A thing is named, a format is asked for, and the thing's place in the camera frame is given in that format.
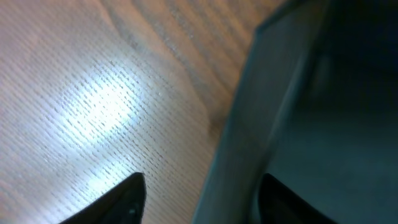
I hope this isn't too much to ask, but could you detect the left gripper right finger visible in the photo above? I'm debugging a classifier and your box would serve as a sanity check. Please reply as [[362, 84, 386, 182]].
[[257, 173, 336, 224]]

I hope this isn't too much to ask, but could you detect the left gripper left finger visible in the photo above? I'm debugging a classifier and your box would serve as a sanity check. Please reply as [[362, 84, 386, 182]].
[[62, 172, 146, 224]]

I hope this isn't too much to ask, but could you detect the black gift box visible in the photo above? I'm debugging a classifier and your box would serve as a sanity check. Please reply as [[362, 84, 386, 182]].
[[192, 0, 397, 223]]

